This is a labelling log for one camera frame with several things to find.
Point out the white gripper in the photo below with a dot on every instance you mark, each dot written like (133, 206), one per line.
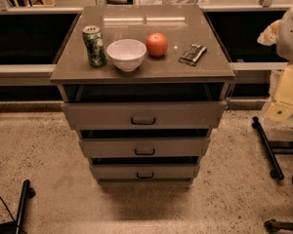
(292, 38)

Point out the grey top drawer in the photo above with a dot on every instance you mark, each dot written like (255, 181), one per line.
(143, 115)

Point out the grey drawer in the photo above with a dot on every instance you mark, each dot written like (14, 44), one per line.
(144, 147)
(166, 171)
(143, 115)

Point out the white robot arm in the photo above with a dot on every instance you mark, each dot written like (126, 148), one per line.
(280, 32)

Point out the grey drawer cabinet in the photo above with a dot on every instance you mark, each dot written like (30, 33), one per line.
(155, 80)

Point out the grey middle drawer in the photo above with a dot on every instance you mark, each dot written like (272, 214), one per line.
(144, 147)

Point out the grey bottom drawer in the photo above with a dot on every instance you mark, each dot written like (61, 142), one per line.
(166, 171)

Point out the dark snack packet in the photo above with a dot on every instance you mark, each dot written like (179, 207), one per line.
(192, 55)

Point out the orange round fruit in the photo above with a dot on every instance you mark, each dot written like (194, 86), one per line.
(156, 45)

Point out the black stand leg right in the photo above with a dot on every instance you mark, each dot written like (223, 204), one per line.
(273, 148)

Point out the black stand leg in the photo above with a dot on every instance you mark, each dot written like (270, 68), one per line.
(15, 226)
(273, 148)

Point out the white bowl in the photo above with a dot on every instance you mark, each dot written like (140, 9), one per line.
(127, 54)

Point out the green soda can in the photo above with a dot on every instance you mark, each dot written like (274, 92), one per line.
(94, 43)

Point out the black caster base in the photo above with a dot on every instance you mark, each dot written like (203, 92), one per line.
(273, 225)

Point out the black stand leg left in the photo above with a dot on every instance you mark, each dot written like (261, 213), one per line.
(15, 226)

